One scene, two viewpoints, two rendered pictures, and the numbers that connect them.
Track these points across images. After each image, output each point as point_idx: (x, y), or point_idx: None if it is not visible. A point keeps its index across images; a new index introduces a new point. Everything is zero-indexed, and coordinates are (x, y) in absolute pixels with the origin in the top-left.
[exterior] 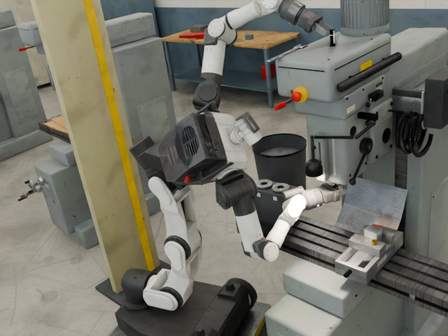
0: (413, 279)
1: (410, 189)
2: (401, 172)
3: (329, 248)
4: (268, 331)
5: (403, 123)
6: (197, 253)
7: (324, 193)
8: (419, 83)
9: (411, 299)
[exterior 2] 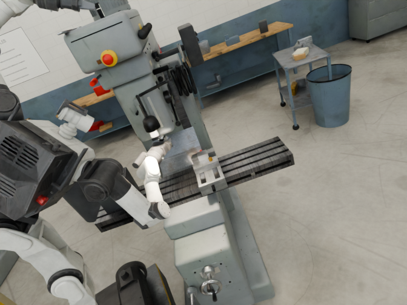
0: (244, 164)
1: (194, 124)
2: (183, 117)
3: (180, 188)
4: (184, 276)
5: (177, 73)
6: (85, 271)
7: (160, 147)
8: None
9: (253, 176)
